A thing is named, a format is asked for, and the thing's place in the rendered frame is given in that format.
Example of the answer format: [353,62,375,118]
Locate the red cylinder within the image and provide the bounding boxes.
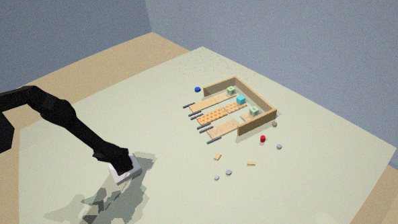
[260,135,266,143]

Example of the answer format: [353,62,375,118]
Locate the tan u-shaped wall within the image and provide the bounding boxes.
[203,73,277,136]

